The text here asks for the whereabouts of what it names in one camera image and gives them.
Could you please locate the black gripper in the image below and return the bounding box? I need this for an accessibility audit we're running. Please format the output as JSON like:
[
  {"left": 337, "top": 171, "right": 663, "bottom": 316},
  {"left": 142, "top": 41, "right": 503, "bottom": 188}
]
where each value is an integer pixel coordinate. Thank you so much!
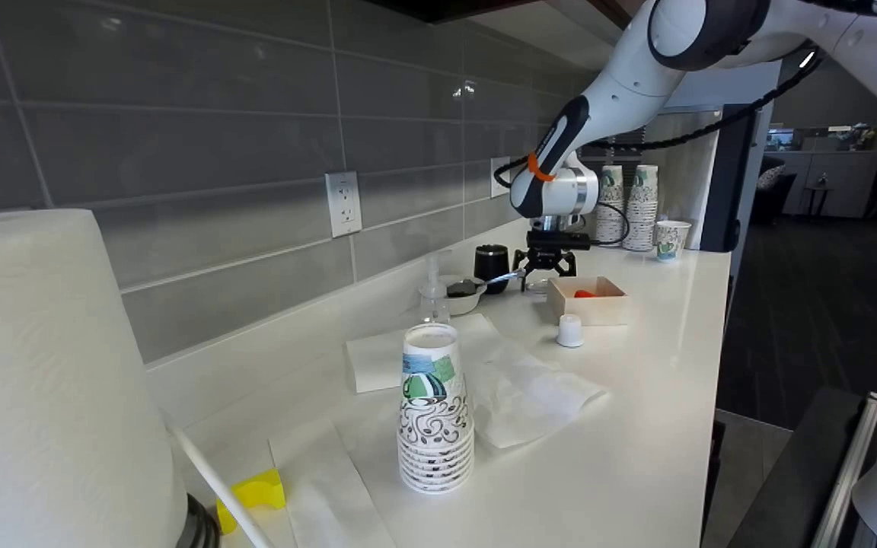
[{"left": 512, "top": 222, "right": 598, "bottom": 297}]

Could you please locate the black metal cup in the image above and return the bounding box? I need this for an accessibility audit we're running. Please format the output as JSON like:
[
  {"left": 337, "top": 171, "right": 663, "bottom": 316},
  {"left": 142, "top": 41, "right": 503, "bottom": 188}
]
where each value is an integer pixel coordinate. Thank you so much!
[{"left": 471, "top": 241, "right": 515, "bottom": 298}]

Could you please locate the small white plastic cup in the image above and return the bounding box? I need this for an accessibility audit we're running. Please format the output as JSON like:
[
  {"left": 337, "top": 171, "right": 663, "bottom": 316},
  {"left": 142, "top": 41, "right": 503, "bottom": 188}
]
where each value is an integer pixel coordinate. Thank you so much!
[{"left": 554, "top": 315, "right": 589, "bottom": 352}]

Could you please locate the single patterned paper cup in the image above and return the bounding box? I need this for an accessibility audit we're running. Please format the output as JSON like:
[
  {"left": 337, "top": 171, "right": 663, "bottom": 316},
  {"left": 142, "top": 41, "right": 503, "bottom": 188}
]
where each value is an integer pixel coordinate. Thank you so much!
[{"left": 651, "top": 216, "right": 697, "bottom": 265}]

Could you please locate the light wooden box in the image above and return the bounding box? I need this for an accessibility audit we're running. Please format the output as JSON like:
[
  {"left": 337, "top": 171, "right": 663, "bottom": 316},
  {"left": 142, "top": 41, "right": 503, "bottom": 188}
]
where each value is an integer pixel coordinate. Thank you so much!
[{"left": 542, "top": 275, "right": 631, "bottom": 333}]

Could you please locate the white bowl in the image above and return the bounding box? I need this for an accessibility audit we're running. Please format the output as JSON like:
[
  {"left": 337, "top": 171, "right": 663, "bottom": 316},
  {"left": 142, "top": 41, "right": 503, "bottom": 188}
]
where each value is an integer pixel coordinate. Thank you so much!
[{"left": 441, "top": 278, "right": 490, "bottom": 320}]

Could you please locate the tall stack of paper cups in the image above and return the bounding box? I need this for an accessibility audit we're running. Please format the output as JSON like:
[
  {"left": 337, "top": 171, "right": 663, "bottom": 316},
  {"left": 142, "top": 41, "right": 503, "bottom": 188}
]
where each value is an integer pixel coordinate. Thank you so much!
[
  {"left": 625, "top": 162, "right": 663, "bottom": 255},
  {"left": 594, "top": 162, "right": 631, "bottom": 247}
]

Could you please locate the clear plastic bag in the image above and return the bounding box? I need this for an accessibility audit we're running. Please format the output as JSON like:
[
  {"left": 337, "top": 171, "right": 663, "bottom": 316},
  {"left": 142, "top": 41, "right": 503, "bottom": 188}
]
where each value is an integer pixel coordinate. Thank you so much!
[{"left": 466, "top": 349, "right": 611, "bottom": 456}]

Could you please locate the flat white paper napkin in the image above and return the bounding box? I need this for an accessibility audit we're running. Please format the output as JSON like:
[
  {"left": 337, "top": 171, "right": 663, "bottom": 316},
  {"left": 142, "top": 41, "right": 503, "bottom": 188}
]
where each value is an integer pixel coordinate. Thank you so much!
[{"left": 345, "top": 310, "right": 506, "bottom": 400}]

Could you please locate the stack of patterned paper cups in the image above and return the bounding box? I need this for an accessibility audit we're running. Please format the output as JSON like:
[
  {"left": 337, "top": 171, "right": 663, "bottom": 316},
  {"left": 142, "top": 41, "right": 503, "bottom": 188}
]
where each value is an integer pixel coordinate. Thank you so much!
[{"left": 394, "top": 320, "right": 477, "bottom": 499}]

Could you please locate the white paper napkin under cups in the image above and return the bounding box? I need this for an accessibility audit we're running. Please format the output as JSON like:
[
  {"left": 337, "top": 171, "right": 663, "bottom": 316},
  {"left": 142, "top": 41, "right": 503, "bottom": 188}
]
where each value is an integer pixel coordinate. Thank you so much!
[{"left": 270, "top": 402, "right": 405, "bottom": 548}]

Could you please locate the yellow sponge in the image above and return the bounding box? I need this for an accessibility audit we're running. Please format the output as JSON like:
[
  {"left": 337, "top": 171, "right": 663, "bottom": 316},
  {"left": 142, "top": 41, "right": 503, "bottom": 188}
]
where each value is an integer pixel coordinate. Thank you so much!
[{"left": 209, "top": 465, "right": 289, "bottom": 540}]

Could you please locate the white paper towel roll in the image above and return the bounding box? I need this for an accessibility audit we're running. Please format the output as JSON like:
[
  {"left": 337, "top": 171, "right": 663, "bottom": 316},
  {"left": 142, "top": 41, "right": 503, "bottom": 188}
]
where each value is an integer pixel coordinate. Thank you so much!
[{"left": 0, "top": 208, "right": 194, "bottom": 548}]

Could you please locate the double white wall outlet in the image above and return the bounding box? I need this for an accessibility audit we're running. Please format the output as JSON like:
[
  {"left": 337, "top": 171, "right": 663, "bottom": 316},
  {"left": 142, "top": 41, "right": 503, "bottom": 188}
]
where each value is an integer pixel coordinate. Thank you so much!
[{"left": 488, "top": 151, "right": 518, "bottom": 200}]

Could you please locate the single white wall outlet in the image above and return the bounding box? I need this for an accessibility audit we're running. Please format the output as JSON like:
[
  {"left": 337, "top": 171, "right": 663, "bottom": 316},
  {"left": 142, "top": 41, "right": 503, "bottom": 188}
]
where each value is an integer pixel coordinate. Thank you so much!
[{"left": 324, "top": 169, "right": 367, "bottom": 241}]

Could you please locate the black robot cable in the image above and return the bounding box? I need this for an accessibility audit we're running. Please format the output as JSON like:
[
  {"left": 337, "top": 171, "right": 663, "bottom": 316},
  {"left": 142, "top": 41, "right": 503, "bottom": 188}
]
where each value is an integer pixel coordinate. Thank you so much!
[{"left": 600, "top": 42, "right": 827, "bottom": 160}]

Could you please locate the thin white cable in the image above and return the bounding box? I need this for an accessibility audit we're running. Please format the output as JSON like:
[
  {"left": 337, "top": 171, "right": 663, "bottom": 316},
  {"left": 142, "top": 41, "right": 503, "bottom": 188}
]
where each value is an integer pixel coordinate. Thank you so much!
[{"left": 168, "top": 422, "right": 273, "bottom": 548}]

